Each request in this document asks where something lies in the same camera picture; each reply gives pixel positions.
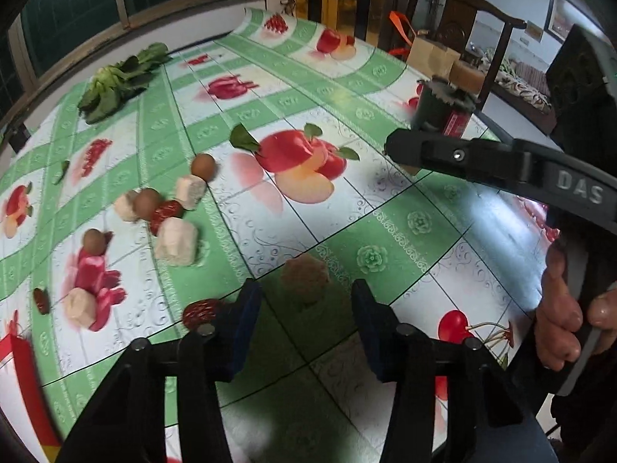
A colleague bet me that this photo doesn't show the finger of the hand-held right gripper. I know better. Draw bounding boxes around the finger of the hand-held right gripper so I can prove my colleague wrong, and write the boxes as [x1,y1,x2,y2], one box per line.
[384,128,531,189]

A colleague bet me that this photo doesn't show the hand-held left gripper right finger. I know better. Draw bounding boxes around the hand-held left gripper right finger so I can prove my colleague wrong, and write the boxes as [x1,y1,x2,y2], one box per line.
[351,280,560,463]

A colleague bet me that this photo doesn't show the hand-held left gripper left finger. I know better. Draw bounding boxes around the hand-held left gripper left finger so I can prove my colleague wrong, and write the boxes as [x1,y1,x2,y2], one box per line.
[55,280,263,463]

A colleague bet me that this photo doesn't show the brown longan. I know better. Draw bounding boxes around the brown longan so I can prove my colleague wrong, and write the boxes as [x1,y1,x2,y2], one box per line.
[191,153,217,180]
[82,228,107,256]
[134,188,163,221]

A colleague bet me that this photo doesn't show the red rimmed white tray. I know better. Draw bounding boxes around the red rimmed white tray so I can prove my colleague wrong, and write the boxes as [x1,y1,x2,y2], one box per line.
[0,332,64,450]

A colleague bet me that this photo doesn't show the person's right hand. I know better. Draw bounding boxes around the person's right hand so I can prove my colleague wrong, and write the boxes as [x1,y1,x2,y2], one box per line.
[535,243,617,370]

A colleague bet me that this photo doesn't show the dark green tin can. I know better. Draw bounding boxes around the dark green tin can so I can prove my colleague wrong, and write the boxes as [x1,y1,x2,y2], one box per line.
[416,76,479,137]

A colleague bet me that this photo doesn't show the brown cardboard box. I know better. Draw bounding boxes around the brown cardboard box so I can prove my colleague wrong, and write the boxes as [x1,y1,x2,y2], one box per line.
[407,34,462,79]
[450,58,486,95]

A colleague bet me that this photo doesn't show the green fruit print tablecloth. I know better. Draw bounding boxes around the green fruit print tablecloth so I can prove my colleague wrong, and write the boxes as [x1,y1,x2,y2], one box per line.
[0,7,562,463]

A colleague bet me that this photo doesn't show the sofa with printed blanket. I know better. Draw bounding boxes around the sofa with printed blanket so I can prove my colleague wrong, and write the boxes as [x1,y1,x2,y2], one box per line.
[491,55,556,123]

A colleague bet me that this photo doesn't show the dark wooden chair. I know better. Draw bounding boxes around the dark wooden chair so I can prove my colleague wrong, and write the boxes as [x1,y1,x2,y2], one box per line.
[380,0,527,109]

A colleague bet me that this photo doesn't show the green bok choy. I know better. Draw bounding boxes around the green bok choy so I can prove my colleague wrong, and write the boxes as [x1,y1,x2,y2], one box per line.
[77,42,173,125]

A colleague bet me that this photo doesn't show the small black device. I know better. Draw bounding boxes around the small black device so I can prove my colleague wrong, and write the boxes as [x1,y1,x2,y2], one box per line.
[7,124,28,154]

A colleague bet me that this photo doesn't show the orange strap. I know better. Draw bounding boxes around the orange strap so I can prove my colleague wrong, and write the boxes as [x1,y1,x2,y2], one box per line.
[388,10,416,57]

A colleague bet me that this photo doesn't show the framed wall picture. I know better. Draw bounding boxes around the framed wall picture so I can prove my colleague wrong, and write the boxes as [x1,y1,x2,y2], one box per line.
[544,0,580,43]

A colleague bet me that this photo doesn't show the wooden frame window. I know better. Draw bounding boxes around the wooden frame window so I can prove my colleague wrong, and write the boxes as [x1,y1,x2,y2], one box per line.
[0,0,233,90]

